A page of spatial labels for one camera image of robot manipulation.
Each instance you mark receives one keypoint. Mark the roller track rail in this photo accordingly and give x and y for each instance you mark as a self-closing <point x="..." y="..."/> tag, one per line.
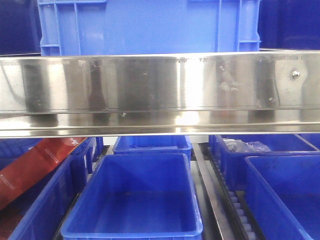
<point x="224" y="213"/>

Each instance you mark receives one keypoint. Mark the blue bin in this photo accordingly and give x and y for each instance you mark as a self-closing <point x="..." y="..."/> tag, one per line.
<point x="137" y="197"/>
<point x="141" y="144"/>
<point x="283" y="194"/>
<point x="37" y="213"/>
<point x="232" y="162"/>

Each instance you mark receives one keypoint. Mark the blue right rear bin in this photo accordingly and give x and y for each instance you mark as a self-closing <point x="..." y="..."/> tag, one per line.
<point x="232" y="162"/>

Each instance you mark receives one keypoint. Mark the red package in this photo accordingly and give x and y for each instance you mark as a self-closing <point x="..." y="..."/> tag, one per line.
<point x="20" y="175"/>

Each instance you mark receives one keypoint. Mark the blue centre front bin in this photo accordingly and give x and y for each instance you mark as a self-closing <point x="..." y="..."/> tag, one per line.
<point x="137" y="197"/>

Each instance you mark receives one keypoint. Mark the stainless steel shelf rail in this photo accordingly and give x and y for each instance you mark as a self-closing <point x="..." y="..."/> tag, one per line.
<point x="261" y="92"/>

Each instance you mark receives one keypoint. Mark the blue centre rear bin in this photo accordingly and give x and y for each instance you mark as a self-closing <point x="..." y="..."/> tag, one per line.
<point x="141" y="144"/>

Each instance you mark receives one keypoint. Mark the blue right front bin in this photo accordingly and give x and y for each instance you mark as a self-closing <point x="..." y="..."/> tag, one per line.
<point x="283" y="194"/>

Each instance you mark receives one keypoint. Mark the blue left bin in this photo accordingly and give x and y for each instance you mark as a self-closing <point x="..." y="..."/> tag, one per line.
<point x="37" y="213"/>

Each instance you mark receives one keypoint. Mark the large blue upper crate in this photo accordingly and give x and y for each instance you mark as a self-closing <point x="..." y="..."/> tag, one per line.
<point x="131" y="27"/>

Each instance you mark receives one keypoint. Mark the clear plastic bag in bin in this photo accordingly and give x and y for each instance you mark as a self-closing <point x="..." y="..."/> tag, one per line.
<point x="237" y="145"/>

